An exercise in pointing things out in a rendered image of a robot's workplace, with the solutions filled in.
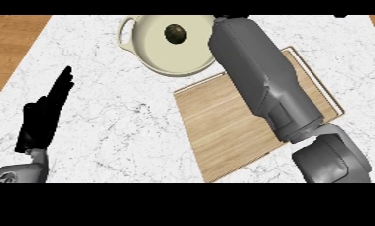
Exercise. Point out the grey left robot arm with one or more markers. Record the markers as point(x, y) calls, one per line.
point(29, 169)

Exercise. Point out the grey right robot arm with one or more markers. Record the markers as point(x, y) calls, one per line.
point(266, 81)

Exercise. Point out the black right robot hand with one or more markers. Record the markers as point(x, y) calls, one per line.
point(232, 16)

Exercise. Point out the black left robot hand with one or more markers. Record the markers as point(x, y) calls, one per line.
point(46, 111)

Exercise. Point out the pale wooden tray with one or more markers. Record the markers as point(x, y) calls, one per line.
point(225, 127)

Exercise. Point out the dark green squash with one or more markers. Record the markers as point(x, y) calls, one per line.
point(175, 33)

